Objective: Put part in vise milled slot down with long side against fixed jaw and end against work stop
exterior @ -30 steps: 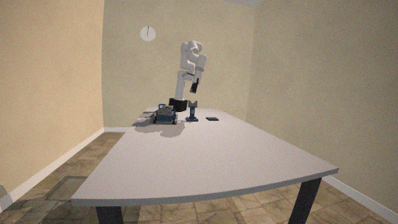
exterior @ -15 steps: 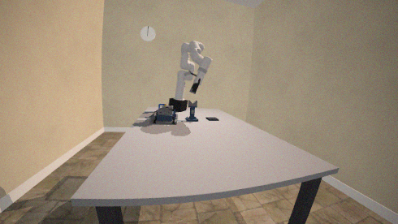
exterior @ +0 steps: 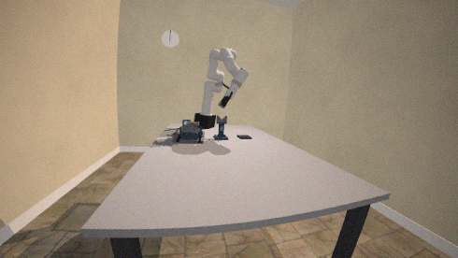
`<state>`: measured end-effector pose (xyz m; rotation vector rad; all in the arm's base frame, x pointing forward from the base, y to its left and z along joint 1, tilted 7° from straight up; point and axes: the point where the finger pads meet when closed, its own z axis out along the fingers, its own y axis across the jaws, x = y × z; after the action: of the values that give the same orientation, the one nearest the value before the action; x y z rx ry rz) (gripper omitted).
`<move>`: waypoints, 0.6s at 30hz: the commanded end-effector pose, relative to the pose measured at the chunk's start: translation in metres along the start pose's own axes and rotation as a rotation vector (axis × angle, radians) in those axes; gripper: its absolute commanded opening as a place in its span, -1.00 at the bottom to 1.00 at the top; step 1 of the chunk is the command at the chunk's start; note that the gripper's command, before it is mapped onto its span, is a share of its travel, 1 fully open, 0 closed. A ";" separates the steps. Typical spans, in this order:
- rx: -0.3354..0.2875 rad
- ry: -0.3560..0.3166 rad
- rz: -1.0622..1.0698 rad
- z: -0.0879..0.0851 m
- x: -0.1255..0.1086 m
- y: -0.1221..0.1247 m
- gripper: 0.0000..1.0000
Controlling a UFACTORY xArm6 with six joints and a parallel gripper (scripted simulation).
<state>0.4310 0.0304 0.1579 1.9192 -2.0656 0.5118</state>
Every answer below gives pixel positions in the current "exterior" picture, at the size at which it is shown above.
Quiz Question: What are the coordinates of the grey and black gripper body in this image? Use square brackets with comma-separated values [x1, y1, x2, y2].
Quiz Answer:
[224, 82, 239, 100]

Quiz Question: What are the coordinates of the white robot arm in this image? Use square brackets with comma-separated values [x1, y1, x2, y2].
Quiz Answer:
[199, 48, 249, 116]

